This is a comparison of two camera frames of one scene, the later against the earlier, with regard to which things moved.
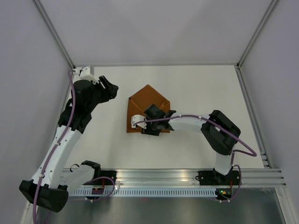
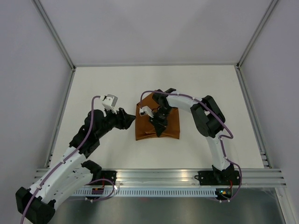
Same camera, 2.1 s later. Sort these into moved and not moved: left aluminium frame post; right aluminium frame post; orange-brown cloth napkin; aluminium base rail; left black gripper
Moved: orange-brown cloth napkin; left black gripper
Not moved: right aluminium frame post; aluminium base rail; left aluminium frame post
